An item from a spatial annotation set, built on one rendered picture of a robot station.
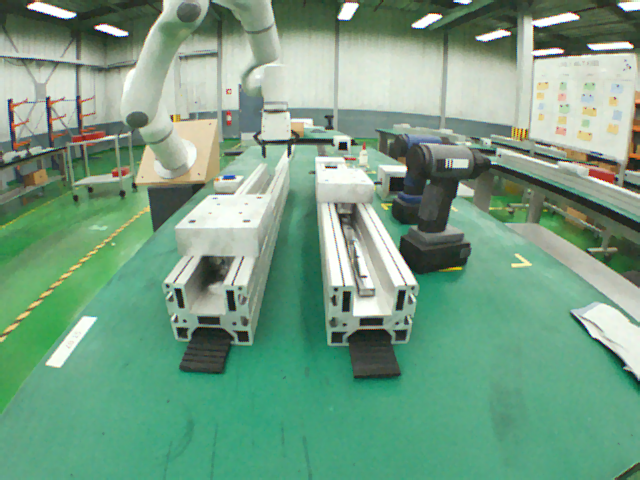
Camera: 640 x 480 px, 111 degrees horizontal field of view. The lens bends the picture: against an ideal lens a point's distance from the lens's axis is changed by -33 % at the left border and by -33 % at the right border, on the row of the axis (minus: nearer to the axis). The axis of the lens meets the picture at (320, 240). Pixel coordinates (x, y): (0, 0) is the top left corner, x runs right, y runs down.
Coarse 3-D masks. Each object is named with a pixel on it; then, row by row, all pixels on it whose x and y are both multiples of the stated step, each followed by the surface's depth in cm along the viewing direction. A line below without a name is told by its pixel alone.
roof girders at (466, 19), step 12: (504, 0) 642; (516, 0) 594; (528, 0) 550; (540, 0) 515; (216, 12) 894; (468, 12) 826; (480, 12) 770; (492, 12) 705; (444, 24) 1009; (456, 24) 930; (468, 24) 867
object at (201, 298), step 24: (264, 168) 101; (288, 168) 105; (240, 192) 71; (264, 192) 83; (264, 240) 49; (192, 264) 38; (240, 264) 39; (264, 264) 51; (168, 288) 34; (192, 288) 37; (216, 288) 39; (240, 288) 35; (264, 288) 49; (192, 312) 36; (216, 312) 36; (240, 312) 36; (240, 336) 38
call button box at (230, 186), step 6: (222, 180) 95; (228, 180) 95; (234, 180) 95; (240, 180) 96; (216, 186) 94; (222, 186) 94; (228, 186) 94; (234, 186) 94; (240, 186) 96; (216, 192) 95; (222, 192) 95; (228, 192) 95; (234, 192) 95
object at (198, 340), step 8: (192, 336) 37; (200, 336) 37; (208, 336) 37; (216, 336) 37; (224, 336) 37; (192, 344) 36; (200, 344) 36; (208, 344) 36; (216, 344) 36; (224, 344) 36
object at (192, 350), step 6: (192, 348) 35; (198, 348) 35; (204, 348) 35; (210, 348) 35; (216, 348) 35; (222, 348) 35; (228, 348) 36; (186, 354) 34; (192, 354) 34; (198, 354) 34; (204, 354) 34; (210, 354) 34; (216, 354) 34; (222, 354) 34
